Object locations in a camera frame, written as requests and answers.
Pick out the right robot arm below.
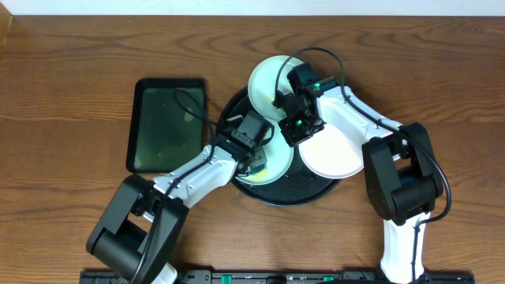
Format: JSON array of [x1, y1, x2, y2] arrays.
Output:
[[273, 77, 451, 283]]

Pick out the green yellow sponge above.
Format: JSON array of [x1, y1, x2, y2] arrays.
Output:
[[246, 164, 267, 176]]

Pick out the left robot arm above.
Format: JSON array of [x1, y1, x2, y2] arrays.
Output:
[[86, 129, 274, 283]]

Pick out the mint plate top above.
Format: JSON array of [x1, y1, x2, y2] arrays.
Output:
[[248, 55, 288, 122]]

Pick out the white pink plate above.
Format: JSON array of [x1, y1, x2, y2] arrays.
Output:
[[298, 124, 364, 179]]

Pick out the mint plate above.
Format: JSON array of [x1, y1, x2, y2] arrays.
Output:
[[236, 118, 294, 185], [248, 55, 288, 122]]

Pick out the black round tray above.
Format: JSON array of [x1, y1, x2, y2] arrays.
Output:
[[216, 88, 341, 206]]

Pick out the black rectangular tray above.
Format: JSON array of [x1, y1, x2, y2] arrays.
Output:
[[125, 77, 207, 174]]

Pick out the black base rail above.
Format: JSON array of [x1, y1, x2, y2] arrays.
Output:
[[78, 268, 477, 284]]

